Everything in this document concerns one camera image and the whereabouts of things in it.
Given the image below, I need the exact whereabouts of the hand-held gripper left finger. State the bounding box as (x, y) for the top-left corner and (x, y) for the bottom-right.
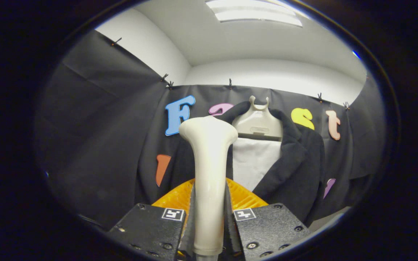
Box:
(107, 178), (196, 261)

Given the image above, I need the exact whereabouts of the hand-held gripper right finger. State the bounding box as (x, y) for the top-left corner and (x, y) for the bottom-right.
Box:
(225, 178), (313, 261)

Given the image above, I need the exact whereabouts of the black suit jacket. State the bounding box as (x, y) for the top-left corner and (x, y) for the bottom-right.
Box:
(169, 101), (326, 227)

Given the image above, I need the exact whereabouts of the white garment steamer head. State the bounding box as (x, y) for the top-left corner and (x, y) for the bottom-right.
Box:
(179, 116), (238, 256)

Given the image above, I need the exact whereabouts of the cream plastic hanger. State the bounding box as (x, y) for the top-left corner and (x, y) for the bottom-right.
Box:
(231, 95), (284, 142)

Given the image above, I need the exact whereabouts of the ceiling light panel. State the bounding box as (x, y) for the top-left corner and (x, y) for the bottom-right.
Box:
(205, 0), (304, 28)

